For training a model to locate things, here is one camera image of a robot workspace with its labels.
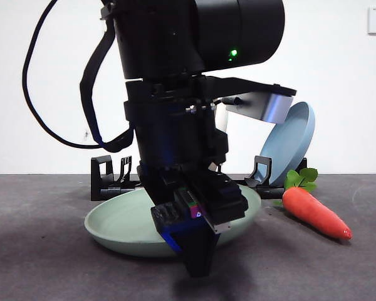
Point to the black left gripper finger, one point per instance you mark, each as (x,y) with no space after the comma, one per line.
(197,251)

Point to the green plate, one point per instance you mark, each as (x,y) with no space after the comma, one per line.
(119,219)

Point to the orange carrot with green leaves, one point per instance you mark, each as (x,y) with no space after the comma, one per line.
(313,213)

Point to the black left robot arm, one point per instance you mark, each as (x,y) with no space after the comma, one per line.
(163,47)

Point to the beige plate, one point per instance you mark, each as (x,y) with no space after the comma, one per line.
(222,120)

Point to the blue plate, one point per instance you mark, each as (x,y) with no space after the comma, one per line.
(289,150)

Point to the black plate rack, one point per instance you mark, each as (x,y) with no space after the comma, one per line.
(100,188)

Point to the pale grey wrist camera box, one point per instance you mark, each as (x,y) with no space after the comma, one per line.
(263,105)

